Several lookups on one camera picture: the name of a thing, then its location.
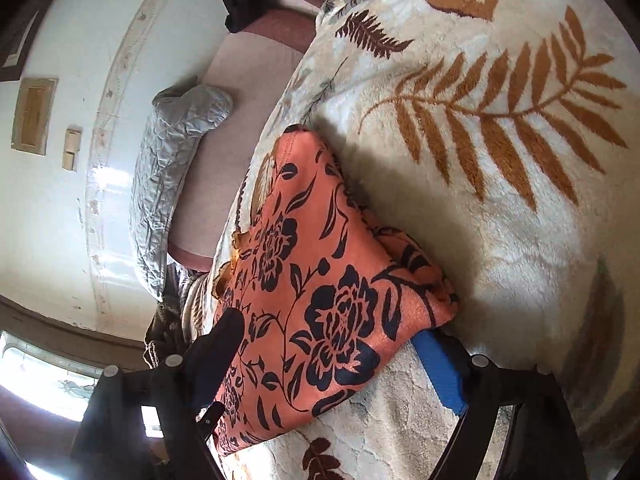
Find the grey quilted pillow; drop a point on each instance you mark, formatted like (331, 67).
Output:
(179, 119)

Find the dark brown fleece blanket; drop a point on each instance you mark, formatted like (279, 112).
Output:
(165, 335)

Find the pink headboard cushion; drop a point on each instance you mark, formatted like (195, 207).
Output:
(254, 67)

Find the stained glass window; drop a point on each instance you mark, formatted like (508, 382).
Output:
(57, 381)

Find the cream leaf print blanket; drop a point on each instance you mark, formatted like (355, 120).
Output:
(503, 135)

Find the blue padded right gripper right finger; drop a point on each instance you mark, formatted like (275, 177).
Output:
(542, 441)

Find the beige wall panel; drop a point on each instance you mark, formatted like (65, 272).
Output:
(32, 115)

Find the beige wall switch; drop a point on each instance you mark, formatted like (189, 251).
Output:
(71, 148)

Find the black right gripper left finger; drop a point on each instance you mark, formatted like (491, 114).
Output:
(153, 424)

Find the orange floral blouse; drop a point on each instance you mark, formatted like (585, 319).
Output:
(328, 296)

